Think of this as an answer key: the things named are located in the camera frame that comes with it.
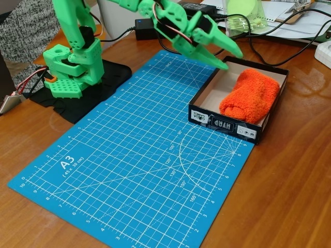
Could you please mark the orange fluffy sock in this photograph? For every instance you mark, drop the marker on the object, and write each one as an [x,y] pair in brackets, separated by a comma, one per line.
[250,95]

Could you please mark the green 3D-printed robot arm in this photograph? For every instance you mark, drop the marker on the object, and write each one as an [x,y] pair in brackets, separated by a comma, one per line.
[77,33]

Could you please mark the flat black power adapter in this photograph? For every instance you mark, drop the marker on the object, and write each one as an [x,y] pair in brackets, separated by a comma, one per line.
[199,7]

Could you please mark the black power adapter blue light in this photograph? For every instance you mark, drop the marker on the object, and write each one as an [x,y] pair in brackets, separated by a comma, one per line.
[144,28]

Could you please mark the black cardboard box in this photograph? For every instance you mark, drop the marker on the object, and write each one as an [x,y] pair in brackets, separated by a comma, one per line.
[207,103]

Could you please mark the brown clipboard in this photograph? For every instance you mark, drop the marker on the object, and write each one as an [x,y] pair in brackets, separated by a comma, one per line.
[292,15]

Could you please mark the white paper sheets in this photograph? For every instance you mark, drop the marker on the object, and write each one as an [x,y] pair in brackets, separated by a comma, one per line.
[297,27]

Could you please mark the white power strip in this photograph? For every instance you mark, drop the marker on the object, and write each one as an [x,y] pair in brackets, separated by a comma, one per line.
[323,54]

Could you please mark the blue A3 cutting mat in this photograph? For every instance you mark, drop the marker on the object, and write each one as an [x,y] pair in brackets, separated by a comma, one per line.
[124,160]

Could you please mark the grey speckled fabric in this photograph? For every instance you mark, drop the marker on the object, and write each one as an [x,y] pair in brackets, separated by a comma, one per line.
[26,28]

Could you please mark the silver controller board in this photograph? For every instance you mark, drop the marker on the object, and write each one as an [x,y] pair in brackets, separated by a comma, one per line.
[10,102]

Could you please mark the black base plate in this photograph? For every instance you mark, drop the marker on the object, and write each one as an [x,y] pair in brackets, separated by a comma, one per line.
[111,80]

